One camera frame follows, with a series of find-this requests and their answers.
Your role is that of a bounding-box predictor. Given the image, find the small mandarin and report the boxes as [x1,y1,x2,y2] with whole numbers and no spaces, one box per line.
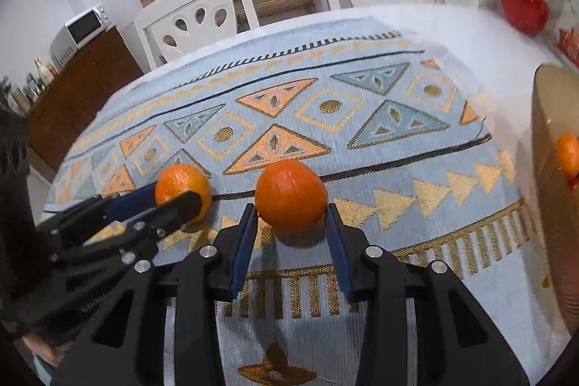
[155,164,212,223]

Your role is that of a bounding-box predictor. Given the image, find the stemmed mandarin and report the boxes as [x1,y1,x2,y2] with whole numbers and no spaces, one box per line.
[554,132,579,180]

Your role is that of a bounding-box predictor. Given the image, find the person's left hand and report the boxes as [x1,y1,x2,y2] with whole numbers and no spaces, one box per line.
[22,333,73,368]

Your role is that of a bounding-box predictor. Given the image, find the brown wooden sideboard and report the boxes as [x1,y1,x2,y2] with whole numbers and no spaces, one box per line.
[28,27,142,181]

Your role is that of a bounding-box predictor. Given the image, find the bottles on sideboard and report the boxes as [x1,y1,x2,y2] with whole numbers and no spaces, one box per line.
[10,59,59,115]

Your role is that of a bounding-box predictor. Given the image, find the white microwave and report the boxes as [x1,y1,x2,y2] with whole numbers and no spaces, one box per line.
[50,4,113,69]

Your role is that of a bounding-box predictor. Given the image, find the patterned blue table runner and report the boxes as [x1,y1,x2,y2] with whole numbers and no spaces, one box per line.
[44,20,566,385]

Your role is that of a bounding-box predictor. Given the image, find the left white chair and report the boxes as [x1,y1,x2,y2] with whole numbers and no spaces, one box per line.
[134,0,259,71]

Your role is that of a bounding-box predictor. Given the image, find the amber glass bowl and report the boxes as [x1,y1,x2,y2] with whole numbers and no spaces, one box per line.
[532,64,578,334]

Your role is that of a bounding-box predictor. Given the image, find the red star ornament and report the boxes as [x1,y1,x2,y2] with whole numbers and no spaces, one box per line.
[557,28,579,67]

